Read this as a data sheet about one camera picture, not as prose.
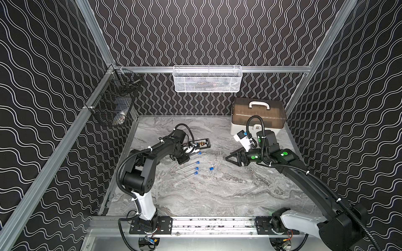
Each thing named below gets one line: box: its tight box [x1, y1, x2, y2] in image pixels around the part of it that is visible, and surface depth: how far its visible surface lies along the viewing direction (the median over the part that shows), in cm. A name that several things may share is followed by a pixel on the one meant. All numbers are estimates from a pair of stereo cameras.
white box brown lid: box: [230, 97, 287, 135], surface depth 100 cm
